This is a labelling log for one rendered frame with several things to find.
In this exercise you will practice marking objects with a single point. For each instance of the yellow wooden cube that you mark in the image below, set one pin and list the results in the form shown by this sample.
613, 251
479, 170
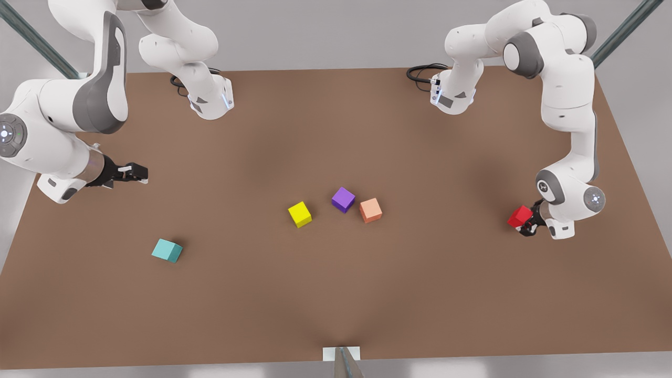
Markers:
300, 214

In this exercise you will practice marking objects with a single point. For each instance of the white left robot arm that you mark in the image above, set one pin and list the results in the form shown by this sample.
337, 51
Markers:
569, 100

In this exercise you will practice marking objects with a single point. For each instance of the red wooden cube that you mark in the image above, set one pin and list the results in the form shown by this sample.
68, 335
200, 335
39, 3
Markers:
520, 216

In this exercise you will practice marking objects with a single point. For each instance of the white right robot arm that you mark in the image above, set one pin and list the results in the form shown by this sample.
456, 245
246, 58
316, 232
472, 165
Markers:
58, 105

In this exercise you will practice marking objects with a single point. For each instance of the pale post foot plate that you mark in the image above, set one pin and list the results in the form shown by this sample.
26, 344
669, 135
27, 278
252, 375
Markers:
328, 354

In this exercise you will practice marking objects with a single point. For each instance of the silver frame post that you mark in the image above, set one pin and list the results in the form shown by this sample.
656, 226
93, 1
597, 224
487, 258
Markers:
347, 366
37, 39
625, 31

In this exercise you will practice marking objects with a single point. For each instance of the orange wooden cube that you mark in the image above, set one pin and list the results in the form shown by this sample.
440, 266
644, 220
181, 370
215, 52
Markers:
370, 210

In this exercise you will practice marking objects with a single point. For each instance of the teal blue wooden cube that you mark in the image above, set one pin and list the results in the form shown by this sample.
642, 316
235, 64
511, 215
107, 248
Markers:
167, 250

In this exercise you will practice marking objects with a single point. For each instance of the purple wooden cube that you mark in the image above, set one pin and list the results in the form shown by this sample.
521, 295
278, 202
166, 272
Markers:
343, 199

